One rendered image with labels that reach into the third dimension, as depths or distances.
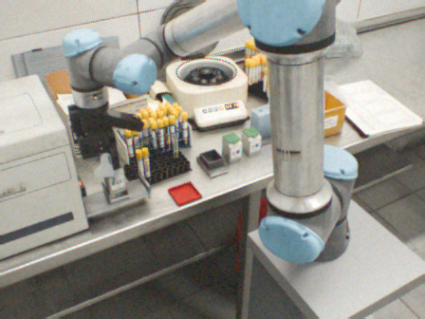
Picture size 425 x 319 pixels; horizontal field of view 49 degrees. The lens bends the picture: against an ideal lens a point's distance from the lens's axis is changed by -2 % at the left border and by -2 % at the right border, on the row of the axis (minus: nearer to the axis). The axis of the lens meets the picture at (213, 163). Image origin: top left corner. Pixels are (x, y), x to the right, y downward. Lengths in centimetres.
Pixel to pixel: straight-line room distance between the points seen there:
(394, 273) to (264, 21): 64
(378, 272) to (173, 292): 123
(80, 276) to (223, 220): 63
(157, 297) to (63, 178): 115
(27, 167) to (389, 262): 79
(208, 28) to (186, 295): 144
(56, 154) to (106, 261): 95
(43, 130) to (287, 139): 51
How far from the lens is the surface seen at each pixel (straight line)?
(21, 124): 103
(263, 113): 138
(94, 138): 104
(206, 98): 147
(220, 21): 87
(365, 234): 113
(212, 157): 134
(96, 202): 119
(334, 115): 146
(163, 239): 197
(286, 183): 78
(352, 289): 102
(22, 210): 109
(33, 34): 160
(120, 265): 189
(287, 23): 62
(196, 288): 213
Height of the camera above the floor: 170
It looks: 38 degrees down
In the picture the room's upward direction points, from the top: straight up
